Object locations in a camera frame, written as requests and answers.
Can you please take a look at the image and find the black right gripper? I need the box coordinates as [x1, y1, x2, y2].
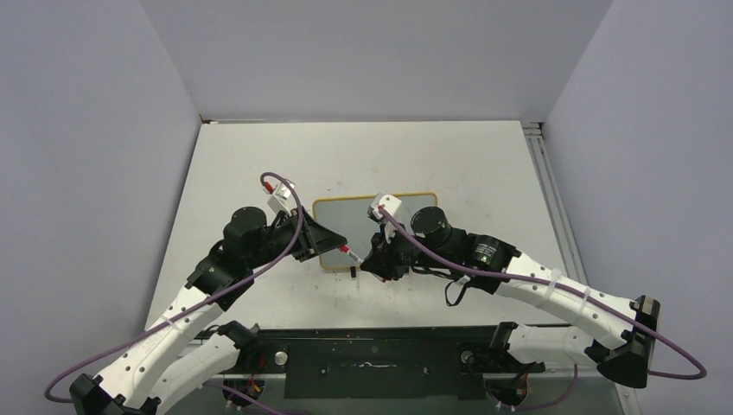
[361, 219, 450, 281]

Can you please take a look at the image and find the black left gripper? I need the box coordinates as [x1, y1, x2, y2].
[245, 206, 347, 270]

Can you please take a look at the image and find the white marker pen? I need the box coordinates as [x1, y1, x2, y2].
[347, 250, 363, 265]

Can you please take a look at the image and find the yellow framed small whiteboard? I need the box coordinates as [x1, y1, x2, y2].
[311, 192, 438, 259]

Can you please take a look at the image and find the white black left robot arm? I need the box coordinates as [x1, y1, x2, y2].
[69, 207, 347, 414]

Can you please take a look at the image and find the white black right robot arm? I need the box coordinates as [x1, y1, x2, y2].
[360, 203, 660, 389]

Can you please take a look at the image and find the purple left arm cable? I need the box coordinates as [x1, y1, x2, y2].
[44, 171, 304, 403]

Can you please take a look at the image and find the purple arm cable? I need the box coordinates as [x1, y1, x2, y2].
[44, 171, 304, 403]
[376, 206, 708, 382]

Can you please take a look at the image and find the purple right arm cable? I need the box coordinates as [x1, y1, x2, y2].
[376, 206, 708, 382]

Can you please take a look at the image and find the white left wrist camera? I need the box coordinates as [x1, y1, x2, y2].
[265, 182, 296, 215]

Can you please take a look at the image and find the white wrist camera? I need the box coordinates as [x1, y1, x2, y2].
[265, 182, 296, 215]
[366, 193, 402, 222]

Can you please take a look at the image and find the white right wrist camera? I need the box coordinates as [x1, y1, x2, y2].
[366, 193, 402, 222]

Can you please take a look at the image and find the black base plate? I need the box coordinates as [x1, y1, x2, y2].
[224, 326, 545, 400]

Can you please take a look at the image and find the aluminium rail at table edge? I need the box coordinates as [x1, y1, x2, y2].
[521, 122, 589, 284]

